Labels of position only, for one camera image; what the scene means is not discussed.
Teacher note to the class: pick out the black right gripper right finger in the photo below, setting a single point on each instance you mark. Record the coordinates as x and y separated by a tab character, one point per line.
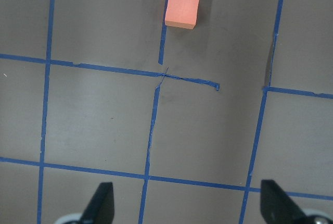
276	206

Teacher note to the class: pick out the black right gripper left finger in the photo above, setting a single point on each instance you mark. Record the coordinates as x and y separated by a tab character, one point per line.
101	206

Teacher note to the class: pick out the orange foam cube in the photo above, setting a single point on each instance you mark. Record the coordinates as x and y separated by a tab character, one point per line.
181	13

